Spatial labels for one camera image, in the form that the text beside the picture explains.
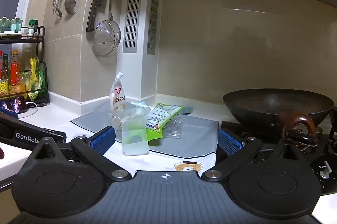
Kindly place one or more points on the pale green cup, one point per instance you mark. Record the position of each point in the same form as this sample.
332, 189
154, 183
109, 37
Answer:
4, 25
16, 25

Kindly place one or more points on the narrow grey wall vent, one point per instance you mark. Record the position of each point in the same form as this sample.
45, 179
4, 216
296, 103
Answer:
153, 24

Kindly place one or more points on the smartphone with lit screen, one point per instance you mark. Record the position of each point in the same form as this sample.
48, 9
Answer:
14, 104

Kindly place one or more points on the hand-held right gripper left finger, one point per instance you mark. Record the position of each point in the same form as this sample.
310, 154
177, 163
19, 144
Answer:
103, 138

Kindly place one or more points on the bottle with red liquid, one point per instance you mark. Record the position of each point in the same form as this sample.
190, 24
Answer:
16, 74

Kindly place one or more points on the green and white snack bag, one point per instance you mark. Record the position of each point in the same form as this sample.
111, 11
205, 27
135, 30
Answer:
162, 118

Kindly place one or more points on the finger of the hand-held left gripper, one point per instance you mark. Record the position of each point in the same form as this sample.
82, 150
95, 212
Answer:
56, 136
9, 113

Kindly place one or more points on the black metal spice rack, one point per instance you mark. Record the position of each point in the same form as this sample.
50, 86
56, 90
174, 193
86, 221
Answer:
42, 37

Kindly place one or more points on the silver stove knob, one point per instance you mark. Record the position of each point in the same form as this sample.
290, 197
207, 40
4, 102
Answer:
325, 170

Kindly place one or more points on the clear plastic wrapper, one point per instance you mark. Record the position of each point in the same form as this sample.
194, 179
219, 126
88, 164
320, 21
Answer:
175, 129

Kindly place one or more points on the dark iron wok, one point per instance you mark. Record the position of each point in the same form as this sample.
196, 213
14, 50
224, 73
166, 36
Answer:
273, 105

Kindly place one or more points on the clear spout pouch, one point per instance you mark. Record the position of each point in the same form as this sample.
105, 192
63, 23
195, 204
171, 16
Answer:
134, 134

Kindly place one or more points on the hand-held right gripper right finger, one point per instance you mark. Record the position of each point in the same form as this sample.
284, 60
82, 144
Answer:
228, 142

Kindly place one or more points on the white paper box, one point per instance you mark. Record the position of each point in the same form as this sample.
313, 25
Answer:
118, 97

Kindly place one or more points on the wide grey wall vent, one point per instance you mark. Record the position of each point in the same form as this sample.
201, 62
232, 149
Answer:
132, 23

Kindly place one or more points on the green cap spice jar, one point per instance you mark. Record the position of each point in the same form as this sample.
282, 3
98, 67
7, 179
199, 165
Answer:
33, 26

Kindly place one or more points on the grey and white counter mat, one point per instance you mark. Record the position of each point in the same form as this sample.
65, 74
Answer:
196, 134

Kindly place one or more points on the yellow label sauce bottle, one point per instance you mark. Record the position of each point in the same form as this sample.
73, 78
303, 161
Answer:
3, 84

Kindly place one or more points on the black gas stove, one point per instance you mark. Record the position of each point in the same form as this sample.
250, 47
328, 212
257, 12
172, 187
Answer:
310, 161

